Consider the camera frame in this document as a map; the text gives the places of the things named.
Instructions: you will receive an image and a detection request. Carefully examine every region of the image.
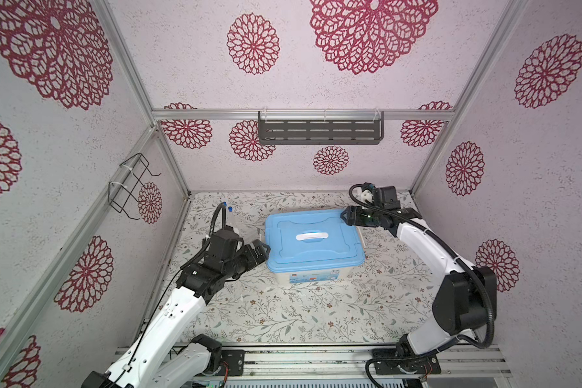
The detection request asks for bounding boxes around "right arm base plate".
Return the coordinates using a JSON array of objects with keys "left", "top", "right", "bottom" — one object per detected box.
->
[{"left": 371, "top": 349, "right": 442, "bottom": 376}]

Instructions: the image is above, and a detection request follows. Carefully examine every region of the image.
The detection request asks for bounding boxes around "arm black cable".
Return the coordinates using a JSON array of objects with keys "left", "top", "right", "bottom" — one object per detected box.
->
[
  {"left": 348, "top": 183, "right": 496, "bottom": 388},
  {"left": 120, "top": 202, "right": 246, "bottom": 384}
]

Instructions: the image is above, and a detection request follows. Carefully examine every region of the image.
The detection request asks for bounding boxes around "white plastic bin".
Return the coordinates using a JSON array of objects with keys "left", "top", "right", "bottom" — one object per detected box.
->
[{"left": 266, "top": 226, "right": 366, "bottom": 286}]

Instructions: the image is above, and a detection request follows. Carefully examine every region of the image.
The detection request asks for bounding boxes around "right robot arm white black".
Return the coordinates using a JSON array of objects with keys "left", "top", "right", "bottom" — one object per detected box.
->
[{"left": 340, "top": 183, "right": 497, "bottom": 361}]

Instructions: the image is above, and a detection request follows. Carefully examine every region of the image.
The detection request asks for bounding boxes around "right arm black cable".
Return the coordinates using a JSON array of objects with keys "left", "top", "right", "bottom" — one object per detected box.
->
[{"left": 348, "top": 183, "right": 496, "bottom": 388}]

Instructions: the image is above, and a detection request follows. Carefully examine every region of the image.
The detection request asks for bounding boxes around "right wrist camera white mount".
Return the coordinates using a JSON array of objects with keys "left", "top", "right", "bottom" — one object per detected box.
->
[{"left": 359, "top": 183, "right": 375, "bottom": 205}]

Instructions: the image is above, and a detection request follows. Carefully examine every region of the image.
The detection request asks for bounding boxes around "dark grey wall shelf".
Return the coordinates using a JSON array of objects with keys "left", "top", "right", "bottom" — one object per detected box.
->
[{"left": 257, "top": 111, "right": 384, "bottom": 146}]

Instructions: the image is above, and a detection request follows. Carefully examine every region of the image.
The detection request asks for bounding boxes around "aluminium rail base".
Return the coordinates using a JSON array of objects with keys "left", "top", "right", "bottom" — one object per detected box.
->
[{"left": 103, "top": 339, "right": 512, "bottom": 384}]

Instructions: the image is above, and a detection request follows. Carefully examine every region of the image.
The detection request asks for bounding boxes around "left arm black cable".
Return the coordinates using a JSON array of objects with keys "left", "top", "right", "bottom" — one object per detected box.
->
[{"left": 120, "top": 202, "right": 246, "bottom": 384}]

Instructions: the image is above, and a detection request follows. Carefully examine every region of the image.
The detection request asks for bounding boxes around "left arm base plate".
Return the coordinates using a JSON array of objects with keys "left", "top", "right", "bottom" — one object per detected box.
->
[{"left": 195, "top": 349, "right": 246, "bottom": 378}]

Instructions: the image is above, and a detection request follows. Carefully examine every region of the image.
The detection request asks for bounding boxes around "black wire wall basket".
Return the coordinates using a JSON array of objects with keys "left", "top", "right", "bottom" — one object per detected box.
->
[{"left": 107, "top": 153, "right": 163, "bottom": 225}]

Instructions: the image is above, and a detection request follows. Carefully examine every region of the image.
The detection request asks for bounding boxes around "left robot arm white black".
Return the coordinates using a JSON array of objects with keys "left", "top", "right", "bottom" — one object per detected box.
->
[{"left": 83, "top": 226, "right": 271, "bottom": 387}]

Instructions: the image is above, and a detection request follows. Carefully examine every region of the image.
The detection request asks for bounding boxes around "blue plastic lid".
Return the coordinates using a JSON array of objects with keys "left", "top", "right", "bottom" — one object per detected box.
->
[{"left": 264, "top": 210, "right": 365, "bottom": 274}]

